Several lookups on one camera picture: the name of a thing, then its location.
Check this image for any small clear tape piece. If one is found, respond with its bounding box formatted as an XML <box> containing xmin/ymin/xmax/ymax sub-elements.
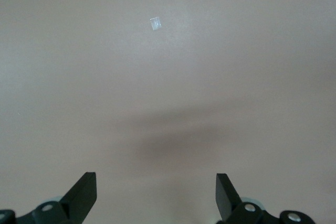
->
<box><xmin>150</xmin><ymin>16</ymin><xmax>162</xmax><ymax>31</ymax></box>

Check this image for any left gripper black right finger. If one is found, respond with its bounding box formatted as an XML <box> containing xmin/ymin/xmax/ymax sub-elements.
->
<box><xmin>215</xmin><ymin>173</ymin><xmax>280</xmax><ymax>224</ymax></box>

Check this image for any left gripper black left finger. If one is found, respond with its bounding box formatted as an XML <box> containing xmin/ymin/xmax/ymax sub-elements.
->
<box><xmin>15</xmin><ymin>172</ymin><xmax>97</xmax><ymax>224</ymax></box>

